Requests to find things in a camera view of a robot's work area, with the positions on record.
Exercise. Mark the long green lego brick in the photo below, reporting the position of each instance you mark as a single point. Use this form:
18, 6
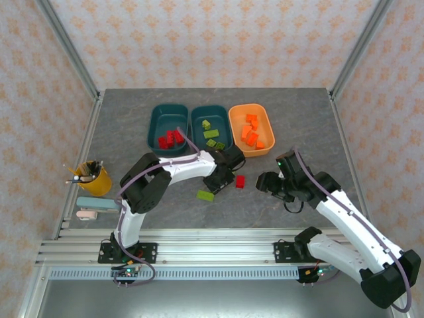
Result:
205, 195
211, 134

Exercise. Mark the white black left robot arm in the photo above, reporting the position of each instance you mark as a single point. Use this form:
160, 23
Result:
185, 169

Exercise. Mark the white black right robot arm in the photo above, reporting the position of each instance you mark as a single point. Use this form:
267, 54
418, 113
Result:
351, 225

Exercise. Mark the teal plastic container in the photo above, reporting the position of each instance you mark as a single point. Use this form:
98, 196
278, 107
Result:
165, 121
220, 124

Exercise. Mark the orange plastic container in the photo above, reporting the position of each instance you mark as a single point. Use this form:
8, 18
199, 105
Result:
265, 132

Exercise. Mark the small circuit board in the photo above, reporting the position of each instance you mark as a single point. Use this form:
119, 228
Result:
316, 273
129, 272

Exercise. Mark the yellow pencil cup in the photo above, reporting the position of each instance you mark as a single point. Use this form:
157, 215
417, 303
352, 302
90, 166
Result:
99, 183

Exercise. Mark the blue grey stapler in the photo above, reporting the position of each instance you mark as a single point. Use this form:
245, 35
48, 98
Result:
96, 202

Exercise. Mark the beige wooden stick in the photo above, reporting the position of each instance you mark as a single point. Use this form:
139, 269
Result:
87, 179

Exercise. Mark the pink stapler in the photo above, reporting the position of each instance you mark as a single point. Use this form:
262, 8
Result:
86, 215

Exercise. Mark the white tipped pen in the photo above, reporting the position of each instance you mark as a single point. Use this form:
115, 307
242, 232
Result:
77, 178

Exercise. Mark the yellow pencil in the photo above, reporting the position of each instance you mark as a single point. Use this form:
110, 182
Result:
71, 169

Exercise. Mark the aluminium table side rail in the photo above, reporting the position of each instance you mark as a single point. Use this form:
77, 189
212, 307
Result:
89, 139
351, 159

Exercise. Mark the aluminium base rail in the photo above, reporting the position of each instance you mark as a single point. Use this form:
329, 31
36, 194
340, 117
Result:
215, 245

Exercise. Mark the aluminium frame post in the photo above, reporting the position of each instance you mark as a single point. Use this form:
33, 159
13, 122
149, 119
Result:
361, 46
66, 46

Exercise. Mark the aluminium frame leg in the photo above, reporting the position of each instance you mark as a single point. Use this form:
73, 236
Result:
31, 295

